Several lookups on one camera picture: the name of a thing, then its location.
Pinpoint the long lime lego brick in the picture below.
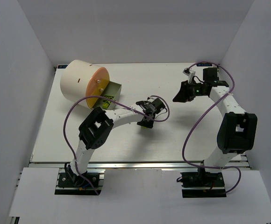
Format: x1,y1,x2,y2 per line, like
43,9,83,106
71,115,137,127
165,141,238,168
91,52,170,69
102,95,115,110

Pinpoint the cream cylindrical sorting container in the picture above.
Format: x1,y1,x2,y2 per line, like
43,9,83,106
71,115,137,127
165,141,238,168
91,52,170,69
60,60,100,102

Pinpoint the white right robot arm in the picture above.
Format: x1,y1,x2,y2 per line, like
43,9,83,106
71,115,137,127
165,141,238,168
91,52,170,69
173,67,257,175

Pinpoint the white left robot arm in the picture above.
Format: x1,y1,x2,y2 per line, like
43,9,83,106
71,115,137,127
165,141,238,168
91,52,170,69
63,96,170,187

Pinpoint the grey open container drawer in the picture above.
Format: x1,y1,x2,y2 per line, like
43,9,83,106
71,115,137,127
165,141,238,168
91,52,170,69
94,81,122,110

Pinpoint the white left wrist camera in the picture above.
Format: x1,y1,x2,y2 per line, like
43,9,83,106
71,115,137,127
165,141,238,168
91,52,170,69
147,96,156,104

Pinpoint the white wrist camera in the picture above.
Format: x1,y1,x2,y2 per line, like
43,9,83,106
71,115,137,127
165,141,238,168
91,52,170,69
183,68,196,84
147,96,156,104

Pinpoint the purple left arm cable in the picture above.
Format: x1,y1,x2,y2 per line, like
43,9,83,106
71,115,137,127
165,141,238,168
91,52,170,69
63,95,171,196

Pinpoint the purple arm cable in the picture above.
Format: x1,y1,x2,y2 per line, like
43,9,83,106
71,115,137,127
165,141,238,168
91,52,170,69
182,63,242,193
63,95,171,196

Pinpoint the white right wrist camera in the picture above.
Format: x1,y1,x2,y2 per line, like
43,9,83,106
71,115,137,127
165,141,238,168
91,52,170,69
183,68,196,84

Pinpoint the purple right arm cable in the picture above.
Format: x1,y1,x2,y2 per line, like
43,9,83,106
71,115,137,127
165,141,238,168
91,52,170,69
182,63,242,193

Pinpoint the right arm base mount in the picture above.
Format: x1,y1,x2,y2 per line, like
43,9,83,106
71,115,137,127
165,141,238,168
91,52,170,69
176,172,227,198

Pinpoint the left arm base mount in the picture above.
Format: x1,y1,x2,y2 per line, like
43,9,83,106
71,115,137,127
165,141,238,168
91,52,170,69
55,172,103,196

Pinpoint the aluminium table edge rail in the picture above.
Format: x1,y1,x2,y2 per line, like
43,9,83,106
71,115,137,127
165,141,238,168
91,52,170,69
29,161,250,170

